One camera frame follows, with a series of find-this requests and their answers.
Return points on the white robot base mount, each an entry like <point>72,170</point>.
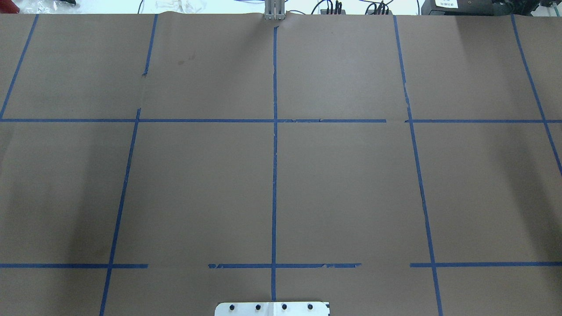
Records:
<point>273,309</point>

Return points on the white crumpled plastic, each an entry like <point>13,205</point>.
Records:
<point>181,6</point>

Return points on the black power strip left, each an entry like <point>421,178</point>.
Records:
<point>333,9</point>

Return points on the black power strip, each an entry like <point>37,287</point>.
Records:
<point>377,8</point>
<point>333,9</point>

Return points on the black power strip right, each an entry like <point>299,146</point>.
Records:
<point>377,8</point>

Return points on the aluminium frame post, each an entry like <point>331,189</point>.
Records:
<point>274,10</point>

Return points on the black device with label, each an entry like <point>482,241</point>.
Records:
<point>480,7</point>

